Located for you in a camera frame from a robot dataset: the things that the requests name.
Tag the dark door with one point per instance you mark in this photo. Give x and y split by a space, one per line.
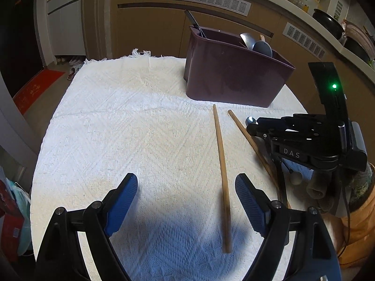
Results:
20 49

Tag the wooden kitchen cabinet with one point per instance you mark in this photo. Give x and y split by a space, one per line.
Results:
152 29

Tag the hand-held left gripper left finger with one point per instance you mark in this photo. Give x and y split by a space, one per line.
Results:
123 205

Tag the red cardboard box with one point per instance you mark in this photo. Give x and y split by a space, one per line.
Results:
10 225

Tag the white tablecloth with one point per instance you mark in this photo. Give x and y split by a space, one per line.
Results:
131 123

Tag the black cooking pot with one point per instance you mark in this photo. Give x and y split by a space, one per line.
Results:
356 49
328 22

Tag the purple utensil holder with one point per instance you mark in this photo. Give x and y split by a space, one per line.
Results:
234 79

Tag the wooden chopstick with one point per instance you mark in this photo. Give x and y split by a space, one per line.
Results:
263 161
222 166

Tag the wooden spoon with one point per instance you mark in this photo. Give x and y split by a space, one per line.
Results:
262 38

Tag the white shoe cabinet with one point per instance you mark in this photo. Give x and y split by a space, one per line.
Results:
66 26

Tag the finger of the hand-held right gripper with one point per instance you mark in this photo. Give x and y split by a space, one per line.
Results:
313 120
278 130

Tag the pink plastic basket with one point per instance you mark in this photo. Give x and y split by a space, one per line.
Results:
360 35

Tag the short grey vent grille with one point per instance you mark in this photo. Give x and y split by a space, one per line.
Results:
304 41

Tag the person's right hand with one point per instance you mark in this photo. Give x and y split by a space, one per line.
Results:
318 190

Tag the scattered shoes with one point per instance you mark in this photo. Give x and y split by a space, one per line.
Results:
73 71

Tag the metal spoon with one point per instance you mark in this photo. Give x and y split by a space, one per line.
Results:
247 39
251 120

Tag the white wall appliance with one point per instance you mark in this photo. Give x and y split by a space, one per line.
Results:
338 7

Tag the blue plastic spoon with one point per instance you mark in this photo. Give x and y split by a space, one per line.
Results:
262 48

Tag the yellow-rimmed glass pot lid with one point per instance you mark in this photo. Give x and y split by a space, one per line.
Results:
300 1

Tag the person's right forearm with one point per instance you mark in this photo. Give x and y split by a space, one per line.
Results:
360 228

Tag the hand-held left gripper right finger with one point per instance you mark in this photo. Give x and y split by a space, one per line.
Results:
249 202

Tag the black ladle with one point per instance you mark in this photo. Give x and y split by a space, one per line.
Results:
194 23

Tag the red doormat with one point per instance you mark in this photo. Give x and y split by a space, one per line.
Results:
35 89

